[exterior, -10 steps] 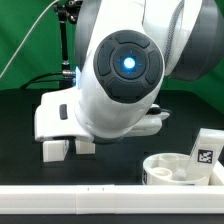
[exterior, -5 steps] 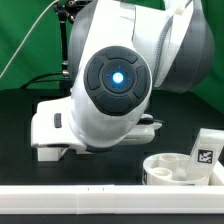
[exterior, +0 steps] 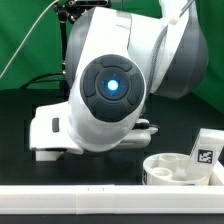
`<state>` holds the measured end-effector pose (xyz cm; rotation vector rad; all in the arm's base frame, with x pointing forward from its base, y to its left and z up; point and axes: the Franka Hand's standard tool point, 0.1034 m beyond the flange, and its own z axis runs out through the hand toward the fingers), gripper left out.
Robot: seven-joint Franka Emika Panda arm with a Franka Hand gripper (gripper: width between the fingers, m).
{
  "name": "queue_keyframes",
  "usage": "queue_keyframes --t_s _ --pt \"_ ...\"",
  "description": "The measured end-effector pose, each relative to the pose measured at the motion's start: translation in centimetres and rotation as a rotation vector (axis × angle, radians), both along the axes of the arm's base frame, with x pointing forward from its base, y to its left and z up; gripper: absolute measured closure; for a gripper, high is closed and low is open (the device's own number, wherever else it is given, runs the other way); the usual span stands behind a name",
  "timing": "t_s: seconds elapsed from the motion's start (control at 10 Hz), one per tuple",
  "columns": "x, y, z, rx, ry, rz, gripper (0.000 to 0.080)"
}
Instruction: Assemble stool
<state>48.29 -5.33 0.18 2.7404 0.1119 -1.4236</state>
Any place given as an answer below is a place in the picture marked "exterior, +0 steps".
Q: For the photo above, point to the white L-shaped fence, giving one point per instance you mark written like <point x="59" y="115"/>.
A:
<point x="115" y="199"/>

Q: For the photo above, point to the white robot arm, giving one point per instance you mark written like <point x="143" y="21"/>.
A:
<point x="114" y="61"/>

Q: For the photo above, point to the black camera stand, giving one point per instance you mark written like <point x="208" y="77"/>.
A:
<point x="70" y="11"/>

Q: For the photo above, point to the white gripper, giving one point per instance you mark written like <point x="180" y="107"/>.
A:
<point x="63" y="126"/>

